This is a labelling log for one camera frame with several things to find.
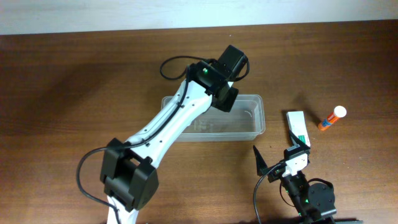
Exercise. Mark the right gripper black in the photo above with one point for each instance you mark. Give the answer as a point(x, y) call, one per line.
point(277, 172)

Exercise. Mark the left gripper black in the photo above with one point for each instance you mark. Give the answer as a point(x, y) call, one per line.
point(226, 99)

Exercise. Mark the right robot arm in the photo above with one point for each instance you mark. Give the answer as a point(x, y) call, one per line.
point(314, 199)

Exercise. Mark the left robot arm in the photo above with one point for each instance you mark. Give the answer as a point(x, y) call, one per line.
point(129, 168)

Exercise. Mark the clear plastic container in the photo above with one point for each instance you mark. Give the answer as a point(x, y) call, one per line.
point(244, 122)

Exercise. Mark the white medicine box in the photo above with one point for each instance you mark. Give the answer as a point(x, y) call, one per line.
point(296, 122)

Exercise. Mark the orange tube white cap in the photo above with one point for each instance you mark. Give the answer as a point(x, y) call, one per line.
point(338, 113)

